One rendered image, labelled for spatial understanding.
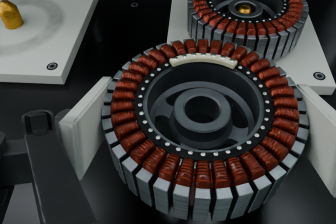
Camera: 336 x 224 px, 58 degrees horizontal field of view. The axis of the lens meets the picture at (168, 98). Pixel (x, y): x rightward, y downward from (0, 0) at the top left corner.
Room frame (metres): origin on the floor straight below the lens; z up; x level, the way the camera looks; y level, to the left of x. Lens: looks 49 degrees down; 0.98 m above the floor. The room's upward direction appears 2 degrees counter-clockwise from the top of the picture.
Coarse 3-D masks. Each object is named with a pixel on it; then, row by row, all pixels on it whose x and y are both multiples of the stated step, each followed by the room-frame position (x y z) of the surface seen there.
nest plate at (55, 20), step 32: (0, 0) 0.33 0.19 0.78; (32, 0) 0.32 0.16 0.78; (64, 0) 0.32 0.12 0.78; (96, 0) 0.33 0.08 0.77; (0, 32) 0.26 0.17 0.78; (32, 32) 0.26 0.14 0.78; (64, 32) 0.26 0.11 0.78; (0, 64) 0.21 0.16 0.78; (32, 64) 0.21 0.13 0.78; (64, 64) 0.21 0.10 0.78
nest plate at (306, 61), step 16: (176, 0) 0.31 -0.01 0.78; (176, 16) 0.28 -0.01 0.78; (176, 32) 0.25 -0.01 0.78; (304, 32) 0.25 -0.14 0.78; (304, 48) 0.22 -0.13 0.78; (320, 48) 0.22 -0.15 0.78; (288, 64) 0.20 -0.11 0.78; (304, 64) 0.20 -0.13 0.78; (320, 64) 0.20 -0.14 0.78; (304, 80) 0.18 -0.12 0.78; (320, 80) 0.18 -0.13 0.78
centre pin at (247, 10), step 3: (240, 6) 0.26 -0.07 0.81; (243, 6) 0.25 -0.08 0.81; (246, 6) 0.25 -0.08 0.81; (249, 6) 0.25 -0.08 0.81; (237, 9) 0.26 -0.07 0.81; (240, 9) 0.25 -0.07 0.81; (243, 9) 0.25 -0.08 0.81; (246, 9) 0.25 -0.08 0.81; (249, 9) 0.25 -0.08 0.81; (240, 12) 0.25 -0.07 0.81; (243, 12) 0.25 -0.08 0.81; (246, 12) 0.25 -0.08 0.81; (249, 12) 0.25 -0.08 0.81; (252, 12) 0.25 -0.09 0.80
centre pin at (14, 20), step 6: (6, 0) 0.28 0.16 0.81; (0, 6) 0.27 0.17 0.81; (6, 6) 0.27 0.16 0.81; (12, 6) 0.28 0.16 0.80; (0, 12) 0.27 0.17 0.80; (6, 12) 0.27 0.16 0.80; (12, 12) 0.27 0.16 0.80; (18, 12) 0.28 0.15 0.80; (6, 18) 0.27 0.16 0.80; (12, 18) 0.27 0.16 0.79; (18, 18) 0.27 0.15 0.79; (6, 24) 0.27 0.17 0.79; (12, 24) 0.27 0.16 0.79; (18, 24) 0.27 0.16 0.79
